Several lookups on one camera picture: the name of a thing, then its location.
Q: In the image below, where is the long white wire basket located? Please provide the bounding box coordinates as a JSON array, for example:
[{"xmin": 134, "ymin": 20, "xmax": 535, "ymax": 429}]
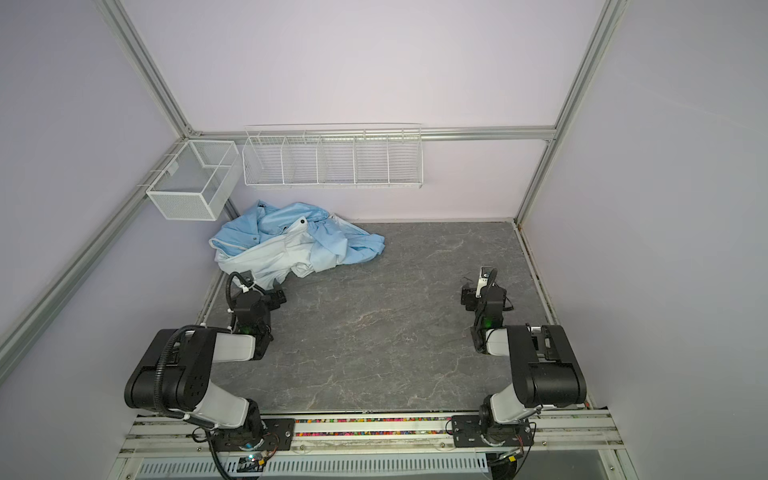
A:
[{"xmin": 241, "ymin": 123, "xmax": 424, "ymax": 188}]

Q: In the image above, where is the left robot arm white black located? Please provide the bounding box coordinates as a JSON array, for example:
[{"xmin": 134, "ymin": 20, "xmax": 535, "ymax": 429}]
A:
[{"xmin": 124, "ymin": 272, "xmax": 286, "ymax": 440}]

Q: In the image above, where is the aluminium front rail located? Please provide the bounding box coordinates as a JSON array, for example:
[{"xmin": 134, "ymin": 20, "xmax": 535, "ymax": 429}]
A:
[{"xmin": 116, "ymin": 409, "xmax": 626, "ymax": 460}]

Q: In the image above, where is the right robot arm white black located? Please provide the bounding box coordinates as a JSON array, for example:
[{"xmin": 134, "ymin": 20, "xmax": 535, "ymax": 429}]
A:
[{"xmin": 460, "ymin": 267, "xmax": 587, "ymax": 438}]

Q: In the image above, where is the light blue jacket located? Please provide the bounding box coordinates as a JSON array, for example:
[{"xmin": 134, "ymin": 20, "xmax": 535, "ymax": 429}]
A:
[{"xmin": 209, "ymin": 202, "xmax": 385, "ymax": 290}]

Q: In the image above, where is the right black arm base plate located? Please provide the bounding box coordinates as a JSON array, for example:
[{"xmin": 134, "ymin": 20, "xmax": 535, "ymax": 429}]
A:
[{"xmin": 449, "ymin": 413, "xmax": 533, "ymax": 448}]

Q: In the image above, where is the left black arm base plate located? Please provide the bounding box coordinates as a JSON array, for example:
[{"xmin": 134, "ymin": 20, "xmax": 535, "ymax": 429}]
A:
[{"xmin": 212, "ymin": 417, "xmax": 296, "ymax": 453}]

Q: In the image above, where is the small white mesh basket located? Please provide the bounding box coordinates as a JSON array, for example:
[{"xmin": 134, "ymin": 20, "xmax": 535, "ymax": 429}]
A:
[{"xmin": 147, "ymin": 140, "xmax": 242, "ymax": 221}]

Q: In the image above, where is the white slotted cable duct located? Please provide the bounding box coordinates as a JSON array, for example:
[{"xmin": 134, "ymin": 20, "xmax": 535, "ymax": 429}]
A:
[{"xmin": 136, "ymin": 452, "xmax": 490, "ymax": 479}]

